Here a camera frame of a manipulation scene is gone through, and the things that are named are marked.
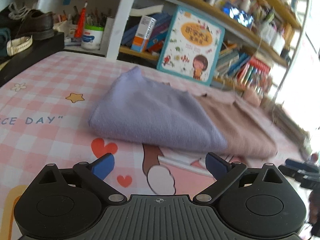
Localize pink and purple sweater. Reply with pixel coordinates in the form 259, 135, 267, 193
88, 67, 278, 159

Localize pink plush pouch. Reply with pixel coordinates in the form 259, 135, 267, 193
242, 88, 263, 107

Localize pink checkered tablecloth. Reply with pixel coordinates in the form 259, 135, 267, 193
0, 51, 313, 240

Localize red thick books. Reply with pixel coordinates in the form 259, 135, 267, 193
236, 56, 271, 92

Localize row of leaning books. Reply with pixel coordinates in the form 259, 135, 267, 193
214, 44, 250, 77

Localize teal children's sound book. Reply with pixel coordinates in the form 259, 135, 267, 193
157, 6, 225, 86

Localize black box under shoe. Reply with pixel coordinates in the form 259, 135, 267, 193
1, 31, 65, 87

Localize wooden white bookshelf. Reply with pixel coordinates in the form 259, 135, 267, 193
4, 0, 308, 98

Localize white pen holder cup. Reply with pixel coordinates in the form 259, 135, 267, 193
81, 25, 104, 50

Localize red tassel ornament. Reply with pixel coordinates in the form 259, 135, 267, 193
74, 2, 87, 38

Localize white wristwatch band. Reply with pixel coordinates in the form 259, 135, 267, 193
7, 36, 33, 56

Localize usmile white orange box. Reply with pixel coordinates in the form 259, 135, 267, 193
131, 16, 157, 52

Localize blue books beside box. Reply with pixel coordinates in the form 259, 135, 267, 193
120, 12, 172, 50

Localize dark green folded cloth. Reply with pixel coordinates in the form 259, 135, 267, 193
0, 28, 11, 57

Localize brown leather shoe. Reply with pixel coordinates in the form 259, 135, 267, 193
1, 2, 55, 41

